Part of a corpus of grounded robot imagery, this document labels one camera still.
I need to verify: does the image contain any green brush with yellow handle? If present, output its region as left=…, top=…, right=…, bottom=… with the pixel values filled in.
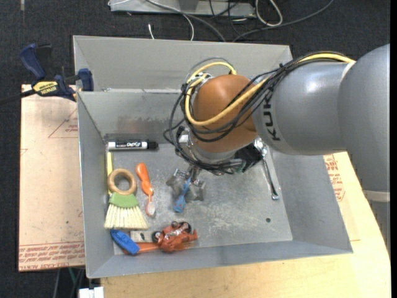
left=103, top=151, right=150, bottom=231

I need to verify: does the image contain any blue plastic toy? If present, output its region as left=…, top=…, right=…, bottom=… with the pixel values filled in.
left=172, top=176, right=192, bottom=214

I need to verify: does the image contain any black and white marker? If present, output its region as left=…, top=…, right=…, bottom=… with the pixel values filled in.
left=106, top=138, right=160, bottom=151

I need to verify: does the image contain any orange flat plastic stick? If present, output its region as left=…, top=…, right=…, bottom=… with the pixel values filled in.
left=122, top=242, right=163, bottom=255

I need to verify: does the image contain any orange toothbrush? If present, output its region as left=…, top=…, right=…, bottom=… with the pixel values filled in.
left=135, top=162, right=157, bottom=218

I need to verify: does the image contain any grey metal bin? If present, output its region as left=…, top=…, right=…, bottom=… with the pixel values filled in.
left=73, top=35, right=354, bottom=279

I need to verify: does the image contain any brown cardboard board, red print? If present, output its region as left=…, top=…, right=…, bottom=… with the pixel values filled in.
left=17, top=83, right=367, bottom=273

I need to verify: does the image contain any blue toy boat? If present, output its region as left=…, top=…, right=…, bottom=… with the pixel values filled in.
left=109, top=228, right=141, bottom=256

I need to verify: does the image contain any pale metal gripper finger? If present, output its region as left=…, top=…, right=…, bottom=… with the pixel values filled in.
left=166, top=168, right=187, bottom=199
left=187, top=178, right=207, bottom=202

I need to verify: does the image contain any wooden ring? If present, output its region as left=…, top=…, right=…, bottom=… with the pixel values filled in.
left=106, top=168, right=138, bottom=196

